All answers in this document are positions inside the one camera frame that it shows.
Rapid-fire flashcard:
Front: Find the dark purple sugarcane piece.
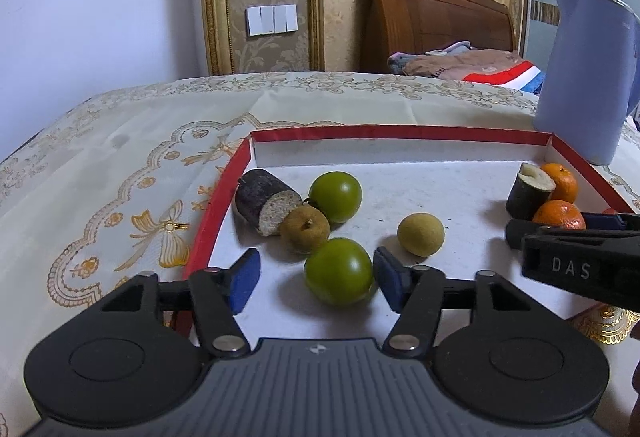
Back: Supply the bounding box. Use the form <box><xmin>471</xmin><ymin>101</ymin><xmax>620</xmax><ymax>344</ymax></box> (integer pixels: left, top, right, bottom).
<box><xmin>235</xmin><ymin>168</ymin><xmax>304</xmax><ymax>237</ymax></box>

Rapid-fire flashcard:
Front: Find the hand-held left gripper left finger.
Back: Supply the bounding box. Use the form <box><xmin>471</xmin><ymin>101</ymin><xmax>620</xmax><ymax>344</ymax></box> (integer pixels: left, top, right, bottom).
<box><xmin>102</xmin><ymin>247</ymin><xmax>262</xmax><ymax>359</ymax></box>

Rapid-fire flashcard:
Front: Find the wooden headboard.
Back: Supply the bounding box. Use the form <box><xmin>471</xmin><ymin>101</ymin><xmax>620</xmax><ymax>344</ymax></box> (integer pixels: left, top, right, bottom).
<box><xmin>358</xmin><ymin>0</ymin><xmax>517</xmax><ymax>74</ymax></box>

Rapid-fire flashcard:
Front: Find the pink folded blanket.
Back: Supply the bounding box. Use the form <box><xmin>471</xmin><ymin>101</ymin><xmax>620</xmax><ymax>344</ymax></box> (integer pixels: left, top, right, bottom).
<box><xmin>387</xmin><ymin>41</ymin><xmax>526</xmax><ymax>80</ymax></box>

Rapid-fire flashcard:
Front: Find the notched sugarcane piece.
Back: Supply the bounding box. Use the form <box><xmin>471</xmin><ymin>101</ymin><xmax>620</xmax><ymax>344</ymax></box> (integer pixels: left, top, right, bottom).
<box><xmin>506</xmin><ymin>162</ymin><xmax>557</xmax><ymax>220</ymax></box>

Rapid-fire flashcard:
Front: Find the green round fruit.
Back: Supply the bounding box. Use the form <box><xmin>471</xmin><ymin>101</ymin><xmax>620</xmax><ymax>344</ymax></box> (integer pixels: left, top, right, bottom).
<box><xmin>308</xmin><ymin>171</ymin><xmax>363</xmax><ymax>224</ymax></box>
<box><xmin>304</xmin><ymin>237</ymin><xmax>376</xmax><ymax>309</ymax></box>

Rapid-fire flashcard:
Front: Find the orange tangerine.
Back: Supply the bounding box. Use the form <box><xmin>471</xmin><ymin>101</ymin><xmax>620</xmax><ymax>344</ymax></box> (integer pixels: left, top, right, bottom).
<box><xmin>532</xmin><ymin>200</ymin><xmax>587</xmax><ymax>230</ymax></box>
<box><xmin>541</xmin><ymin>162</ymin><xmax>579</xmax><ymax>204</ymax></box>

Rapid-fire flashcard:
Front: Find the blue electric kettle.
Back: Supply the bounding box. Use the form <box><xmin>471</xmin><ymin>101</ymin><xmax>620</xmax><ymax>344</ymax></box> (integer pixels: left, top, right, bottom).
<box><xmin>532</xmin><ymin>0</ymin><xmax>640</xmax><ymax>166</ymax></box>

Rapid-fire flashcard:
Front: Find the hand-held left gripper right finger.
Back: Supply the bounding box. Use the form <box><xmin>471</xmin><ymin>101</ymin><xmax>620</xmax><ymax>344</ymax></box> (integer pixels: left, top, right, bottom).
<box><xmin>372</xmin><ymin>246</ymin><xmax>543</xmax><ymax>359</ymax></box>

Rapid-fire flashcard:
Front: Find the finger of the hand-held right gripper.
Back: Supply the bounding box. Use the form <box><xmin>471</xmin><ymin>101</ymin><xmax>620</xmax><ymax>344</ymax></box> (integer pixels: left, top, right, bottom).
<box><xmin>505</xmin><ymin>218</ymin><xmax>640</xmax><ymax>251</ymax></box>
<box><xmin>582</xmin><ymin>212</ymin><xmax>640</xmax><ymax>231</ymax></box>

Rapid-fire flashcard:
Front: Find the red shallow cardboard box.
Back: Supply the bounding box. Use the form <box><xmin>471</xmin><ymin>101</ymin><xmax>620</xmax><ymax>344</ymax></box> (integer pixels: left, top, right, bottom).
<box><xmin>170</xmin><ymin>124</ymin><xmax>640</xmax><ymax>343</ymax></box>

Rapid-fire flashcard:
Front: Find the tan longan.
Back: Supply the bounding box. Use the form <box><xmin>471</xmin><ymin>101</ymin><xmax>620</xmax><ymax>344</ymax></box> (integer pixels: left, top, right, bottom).
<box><xmin>279</xmin><ymin>205</ymin><xmax>332</xmax><ymax>255</ymax></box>
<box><xmin>397</xmin><ymin>212</ymin><xmax>446</xmax><ymax>258</ymax></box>

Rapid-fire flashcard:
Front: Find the white wall switch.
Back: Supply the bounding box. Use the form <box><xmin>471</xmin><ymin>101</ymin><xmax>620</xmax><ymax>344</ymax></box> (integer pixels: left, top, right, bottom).
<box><xmin>245</xmin><ymin>4</ymin><xmax>299</xmax><ymax>37</ymax></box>

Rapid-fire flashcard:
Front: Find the striped bedding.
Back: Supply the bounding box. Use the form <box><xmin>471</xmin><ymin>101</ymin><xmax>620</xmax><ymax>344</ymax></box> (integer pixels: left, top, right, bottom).
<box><xmin>462</xmin><ymin>58</ymin><xmax>546</xmax><ymax>93</ymax></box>

